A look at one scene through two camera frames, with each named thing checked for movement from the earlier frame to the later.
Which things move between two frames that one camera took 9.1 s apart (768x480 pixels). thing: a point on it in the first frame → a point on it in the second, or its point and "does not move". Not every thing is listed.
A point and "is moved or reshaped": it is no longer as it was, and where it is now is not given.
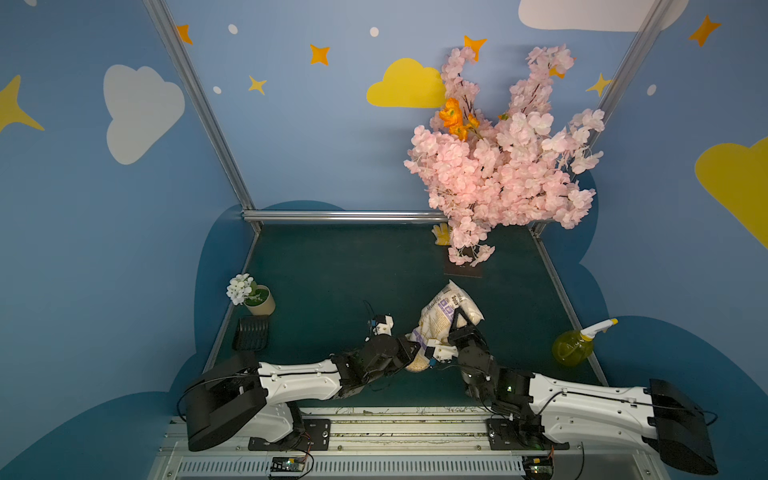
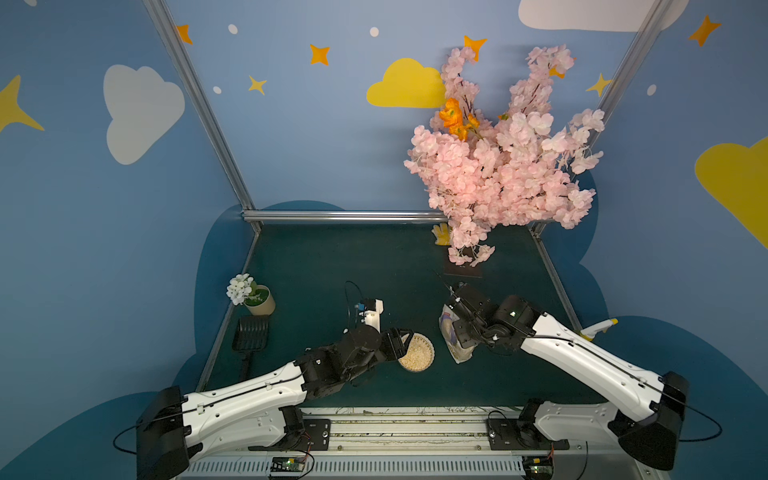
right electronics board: [538, 467] does not move
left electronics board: [287, 464] does not move
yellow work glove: [442, 233] does not move
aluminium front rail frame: [396, 444] does not move
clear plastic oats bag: [436, 322] is moved or reshaped
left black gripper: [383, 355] → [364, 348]
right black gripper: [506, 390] → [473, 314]
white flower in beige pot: [243, 289] does not move
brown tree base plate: [466, 269] does not move
